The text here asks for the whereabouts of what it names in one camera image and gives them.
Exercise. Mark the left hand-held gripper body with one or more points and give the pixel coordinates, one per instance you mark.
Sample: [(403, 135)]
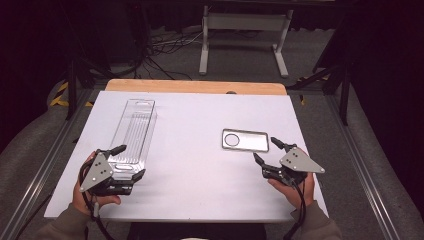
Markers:
[(96, 171)]

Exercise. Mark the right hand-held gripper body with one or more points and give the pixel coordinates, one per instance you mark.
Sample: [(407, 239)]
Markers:
[(300, 163)]

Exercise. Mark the grey container lid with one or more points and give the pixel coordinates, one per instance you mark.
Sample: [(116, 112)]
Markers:
[(253, 141)]

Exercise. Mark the clear plastic packaging tray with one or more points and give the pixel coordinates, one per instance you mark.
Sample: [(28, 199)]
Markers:
[(135, 130)]

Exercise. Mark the person's right hand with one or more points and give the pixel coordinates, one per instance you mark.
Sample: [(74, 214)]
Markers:
[(296, 195)]

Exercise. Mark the person's left hand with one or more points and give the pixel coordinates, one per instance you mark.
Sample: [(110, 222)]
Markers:
[(83, 203)]

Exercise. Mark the white table cover board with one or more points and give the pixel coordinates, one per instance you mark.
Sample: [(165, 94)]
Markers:
[(200, 173)]

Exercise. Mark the black metal stand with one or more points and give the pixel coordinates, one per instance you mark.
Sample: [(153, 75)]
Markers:
[(71, 93), (345, 100)]

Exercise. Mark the yellow black floor tape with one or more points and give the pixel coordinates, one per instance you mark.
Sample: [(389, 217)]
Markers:
[(60, 101)]

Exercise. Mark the grey metal stand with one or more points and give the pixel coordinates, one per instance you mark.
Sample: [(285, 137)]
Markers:
[(246, 21)]

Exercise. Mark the aluminium floor rail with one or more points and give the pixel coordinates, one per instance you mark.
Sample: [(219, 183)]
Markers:
[(36, 186), (363, 173)]

